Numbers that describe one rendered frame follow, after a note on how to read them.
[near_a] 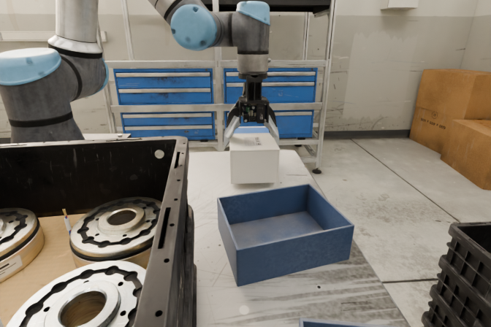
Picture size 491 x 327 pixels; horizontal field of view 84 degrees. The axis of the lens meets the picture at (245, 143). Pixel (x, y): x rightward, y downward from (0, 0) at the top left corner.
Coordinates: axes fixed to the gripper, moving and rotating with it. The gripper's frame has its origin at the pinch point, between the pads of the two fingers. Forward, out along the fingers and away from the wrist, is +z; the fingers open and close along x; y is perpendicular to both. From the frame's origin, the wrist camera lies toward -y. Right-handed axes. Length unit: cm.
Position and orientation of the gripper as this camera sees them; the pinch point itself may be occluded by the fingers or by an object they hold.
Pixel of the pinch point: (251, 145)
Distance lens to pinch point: 75.4
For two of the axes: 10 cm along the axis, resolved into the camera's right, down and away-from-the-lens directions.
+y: 0.7, 3.5, -9.4
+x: 10.0, -0.2, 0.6
